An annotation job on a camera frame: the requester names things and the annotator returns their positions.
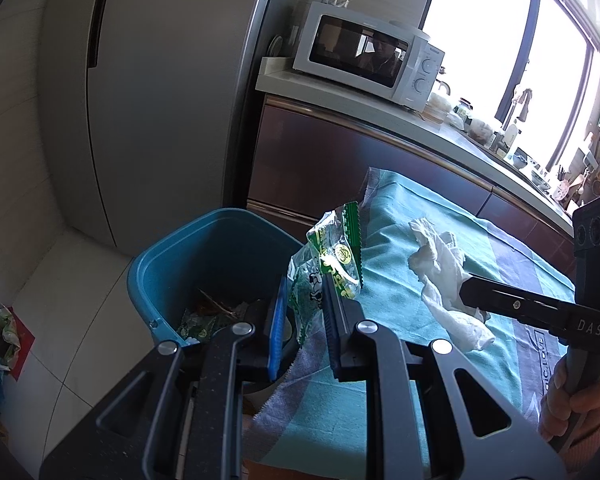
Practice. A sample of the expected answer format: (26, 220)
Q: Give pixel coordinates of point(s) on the white soap bottle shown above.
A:
(511, 137)

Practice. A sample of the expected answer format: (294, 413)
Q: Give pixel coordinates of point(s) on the person's right hand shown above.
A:
(555, 410)

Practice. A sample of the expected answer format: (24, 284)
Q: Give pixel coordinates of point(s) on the brown kitchen counter cabinet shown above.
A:
(300, 160)

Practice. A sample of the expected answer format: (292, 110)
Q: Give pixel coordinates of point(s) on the white tissue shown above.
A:
(445, 260)

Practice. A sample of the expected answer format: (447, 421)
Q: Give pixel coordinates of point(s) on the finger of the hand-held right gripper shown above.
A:
(510, 300)

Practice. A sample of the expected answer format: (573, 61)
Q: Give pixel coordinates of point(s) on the grey refrigerator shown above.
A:
(170, 85)

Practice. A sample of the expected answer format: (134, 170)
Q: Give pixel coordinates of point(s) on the stacked plastic food containers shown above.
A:
(439, 106)

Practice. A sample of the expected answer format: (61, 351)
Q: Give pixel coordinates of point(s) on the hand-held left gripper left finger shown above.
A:
(277, 330)

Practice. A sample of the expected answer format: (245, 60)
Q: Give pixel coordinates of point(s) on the large kitchen window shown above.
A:
(470, 35)

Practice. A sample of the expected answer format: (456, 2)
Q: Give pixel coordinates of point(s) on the green printed clear wrapper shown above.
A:
(335, 260)

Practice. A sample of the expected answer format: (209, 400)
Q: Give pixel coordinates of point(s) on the blue plastic bin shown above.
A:
(190, 250)

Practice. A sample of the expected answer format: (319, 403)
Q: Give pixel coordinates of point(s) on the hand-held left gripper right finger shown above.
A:
(330, 325)

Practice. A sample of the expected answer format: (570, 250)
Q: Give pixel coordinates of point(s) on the white microwave oven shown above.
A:
(350, 55)

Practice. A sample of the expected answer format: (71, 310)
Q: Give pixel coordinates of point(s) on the teal striped tablecloth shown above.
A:
(380, 240)

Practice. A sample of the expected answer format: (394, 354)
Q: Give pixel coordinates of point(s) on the metal sink faucet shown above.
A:
(522, 105)

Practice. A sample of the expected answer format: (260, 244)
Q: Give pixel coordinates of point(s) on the red plastic bag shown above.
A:
(2, 330)

